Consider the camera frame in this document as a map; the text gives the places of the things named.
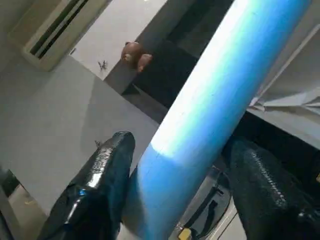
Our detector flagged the small plush toys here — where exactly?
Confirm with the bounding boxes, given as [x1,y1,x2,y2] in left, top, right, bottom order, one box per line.
[121,41,154,72]

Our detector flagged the white wall air conditioner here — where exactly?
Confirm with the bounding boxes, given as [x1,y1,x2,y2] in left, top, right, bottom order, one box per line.
[7,0,110,72]

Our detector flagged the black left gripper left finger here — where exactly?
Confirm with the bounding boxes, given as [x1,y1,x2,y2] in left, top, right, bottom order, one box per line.
[37,131,136,240]

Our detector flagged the white plastic table leg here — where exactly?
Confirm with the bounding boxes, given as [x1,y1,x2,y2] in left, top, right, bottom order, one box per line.
[120,0,313,240]

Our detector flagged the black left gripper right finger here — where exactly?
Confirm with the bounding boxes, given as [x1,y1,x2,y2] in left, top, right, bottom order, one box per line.
[222,138,320,240]

